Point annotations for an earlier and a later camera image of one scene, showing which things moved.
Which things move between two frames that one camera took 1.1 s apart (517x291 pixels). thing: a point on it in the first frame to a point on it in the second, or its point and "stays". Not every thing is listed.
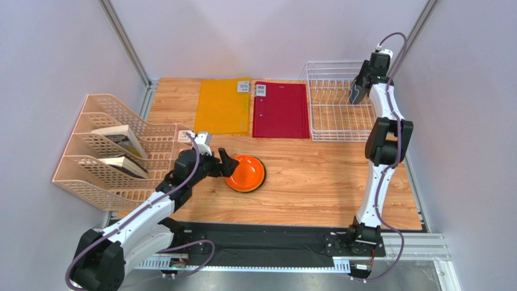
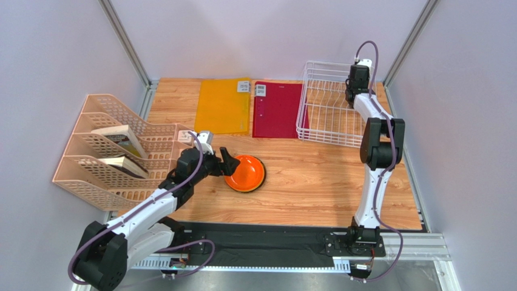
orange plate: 247,176 stays
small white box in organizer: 182,137 stays
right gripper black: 361,80 to 350,96
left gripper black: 226,168 stays
